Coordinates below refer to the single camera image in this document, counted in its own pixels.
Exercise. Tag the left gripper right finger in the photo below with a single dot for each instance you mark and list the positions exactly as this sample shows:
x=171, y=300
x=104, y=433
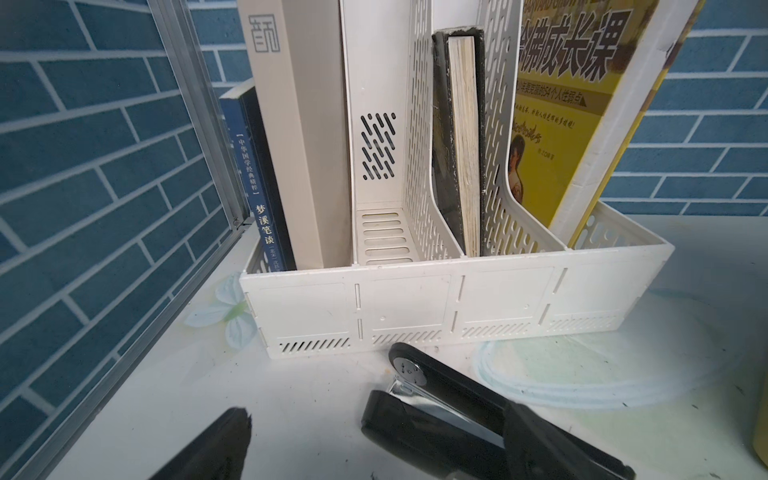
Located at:
x=537, y=449

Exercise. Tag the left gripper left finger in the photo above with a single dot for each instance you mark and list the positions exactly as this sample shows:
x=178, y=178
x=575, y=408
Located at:
x=219, y=452

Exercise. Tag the yellow bottom drawer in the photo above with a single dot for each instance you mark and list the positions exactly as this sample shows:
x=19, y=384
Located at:
x=760, y=431

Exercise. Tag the black stapler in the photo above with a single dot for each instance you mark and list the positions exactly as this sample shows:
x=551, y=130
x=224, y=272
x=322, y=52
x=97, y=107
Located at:
x=444, y=423

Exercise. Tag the floral table mat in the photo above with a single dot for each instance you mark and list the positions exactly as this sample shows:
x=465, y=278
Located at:
x=674, y=392

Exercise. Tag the white file organizer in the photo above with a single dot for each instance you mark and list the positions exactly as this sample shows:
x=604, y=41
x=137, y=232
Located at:
x=409, y=281

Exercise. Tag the blue book in organizer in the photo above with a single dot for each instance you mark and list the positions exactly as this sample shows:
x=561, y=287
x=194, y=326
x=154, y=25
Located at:
x=245, y=126

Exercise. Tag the yellow book in organizer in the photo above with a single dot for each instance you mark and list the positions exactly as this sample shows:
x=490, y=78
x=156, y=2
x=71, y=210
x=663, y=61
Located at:
x=587, y=70

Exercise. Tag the beige book in organizer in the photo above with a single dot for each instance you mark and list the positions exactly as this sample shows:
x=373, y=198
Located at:
x=296, y=57

